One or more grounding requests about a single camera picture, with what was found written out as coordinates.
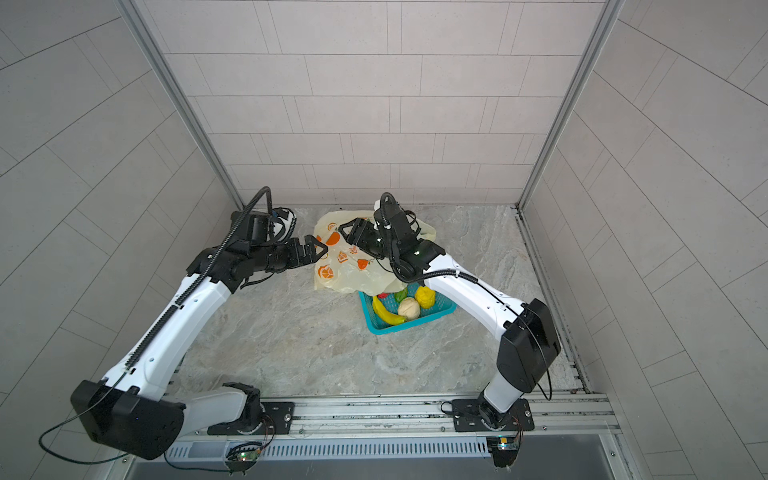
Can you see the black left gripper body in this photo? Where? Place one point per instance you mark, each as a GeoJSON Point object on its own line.
{"type": "Point", "coordinates": [280, 257]}

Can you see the aluminium corner post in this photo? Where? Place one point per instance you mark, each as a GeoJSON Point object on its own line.
{"type": "Point", "coordinates": [150, 48]}
{"type": "Point", "coordinates": [605, 22]}

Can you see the right aluminium corner post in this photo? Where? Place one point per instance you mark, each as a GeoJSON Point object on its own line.
{"type": "Point", "coordinates": [605, 22]}

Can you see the left aluminium corner post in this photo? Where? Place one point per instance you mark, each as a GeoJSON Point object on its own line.
{"type": "Point", "coordinates": [150, 48]}

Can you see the left circuit board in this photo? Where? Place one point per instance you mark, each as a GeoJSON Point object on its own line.
{"type": "Point", "coordinates": [242, 457]}

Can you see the right circuit board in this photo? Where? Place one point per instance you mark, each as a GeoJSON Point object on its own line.
{"type": "Point", "coordinates": [503, 450]}

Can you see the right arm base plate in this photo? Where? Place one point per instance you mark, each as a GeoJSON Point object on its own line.
{"type": "Point", "coordinates": [478, 415]}

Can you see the white vent grille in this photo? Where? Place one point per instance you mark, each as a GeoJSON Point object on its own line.
{"type": "Point", "coordinates": [337, 449]}

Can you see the green fruit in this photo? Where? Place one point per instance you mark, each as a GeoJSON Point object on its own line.
{"type": "Point", "coordinates": [401, 295]}

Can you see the circuit board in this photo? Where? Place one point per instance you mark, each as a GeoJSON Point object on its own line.
{"type": "Point", "coordinates": [503, 450]}
{"type": "Point", "coordinates": [242, 457]}

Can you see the cream fruit-print plastic bag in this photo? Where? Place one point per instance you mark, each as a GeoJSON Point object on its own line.
{"type": "Point", "coordinates": [345, 268]}

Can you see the yellow banana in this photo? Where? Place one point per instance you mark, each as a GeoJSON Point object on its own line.
{"type": "Point", "coordinates": [385, 309]}

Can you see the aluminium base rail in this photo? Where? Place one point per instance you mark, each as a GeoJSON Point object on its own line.
{"type": "Point", "coordinates": [435, 415]}

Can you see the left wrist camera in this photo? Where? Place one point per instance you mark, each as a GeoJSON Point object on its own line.
{"type": "Point", "coordinates": [274, 227]}

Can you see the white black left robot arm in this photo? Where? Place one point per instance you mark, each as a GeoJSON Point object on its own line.
{"type": "Point", "coordinates": [127, 409]}

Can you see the yellow bumpy fruit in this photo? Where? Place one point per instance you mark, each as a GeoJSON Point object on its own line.
{"type": "Point", "coordinates": [425, 297]}

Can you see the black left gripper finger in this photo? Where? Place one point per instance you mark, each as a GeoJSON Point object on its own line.
{"type": "Point", "coordinates": [312, 243]}
{"type": "Point", "coordinates": [312, 257]}

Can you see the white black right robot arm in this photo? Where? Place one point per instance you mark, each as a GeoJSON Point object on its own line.
{"type": "Point", "coordinates": [528, 341]}

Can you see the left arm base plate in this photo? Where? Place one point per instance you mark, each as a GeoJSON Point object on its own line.
{"type": "Point", "coordinates": [267, 419]}

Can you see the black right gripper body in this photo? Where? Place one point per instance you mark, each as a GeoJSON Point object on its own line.
{"type": "Point", "coordinates": [375, 241]}

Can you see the beige round fruit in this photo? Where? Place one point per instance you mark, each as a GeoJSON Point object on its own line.
{"type": "Point", "coordinates": [409, 309]}

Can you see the teal plastic basket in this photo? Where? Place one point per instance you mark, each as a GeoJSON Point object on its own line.
{"type": "Point", "coordinates": [443, 307]}

